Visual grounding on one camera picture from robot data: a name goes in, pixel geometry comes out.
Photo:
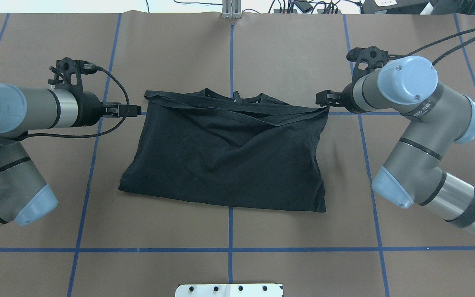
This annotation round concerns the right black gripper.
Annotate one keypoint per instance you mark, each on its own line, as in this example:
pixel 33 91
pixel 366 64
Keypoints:
pixel 348 99

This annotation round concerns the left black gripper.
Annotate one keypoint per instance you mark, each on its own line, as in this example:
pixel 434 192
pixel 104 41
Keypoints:
pixel 90 109

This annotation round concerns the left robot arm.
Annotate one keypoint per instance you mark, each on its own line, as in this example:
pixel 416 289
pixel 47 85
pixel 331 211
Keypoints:
pixel 25 196

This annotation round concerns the aluminium frame post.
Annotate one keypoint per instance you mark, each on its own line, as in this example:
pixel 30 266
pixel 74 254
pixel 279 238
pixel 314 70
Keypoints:
pixel 231 9

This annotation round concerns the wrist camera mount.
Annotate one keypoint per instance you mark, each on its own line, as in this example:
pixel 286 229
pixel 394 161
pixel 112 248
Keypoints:
pixel 367 60
pixel 68 74

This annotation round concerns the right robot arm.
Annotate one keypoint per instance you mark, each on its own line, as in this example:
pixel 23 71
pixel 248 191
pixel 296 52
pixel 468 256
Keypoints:
pixel 439 117

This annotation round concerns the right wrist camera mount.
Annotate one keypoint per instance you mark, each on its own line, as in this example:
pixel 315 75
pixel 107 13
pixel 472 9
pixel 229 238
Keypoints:
pixel 367 60

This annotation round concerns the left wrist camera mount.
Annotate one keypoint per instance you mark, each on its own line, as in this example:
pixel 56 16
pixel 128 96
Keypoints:
pixel 68 74

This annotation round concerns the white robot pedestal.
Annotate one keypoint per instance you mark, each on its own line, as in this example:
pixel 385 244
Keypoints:
pixel 230 290

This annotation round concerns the black printed t-shirt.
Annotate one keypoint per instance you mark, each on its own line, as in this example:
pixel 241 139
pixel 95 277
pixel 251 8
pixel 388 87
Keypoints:
pixel 203 147

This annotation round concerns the black box with label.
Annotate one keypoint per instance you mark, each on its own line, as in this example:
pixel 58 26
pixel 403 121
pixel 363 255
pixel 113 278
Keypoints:
pixel 395 7

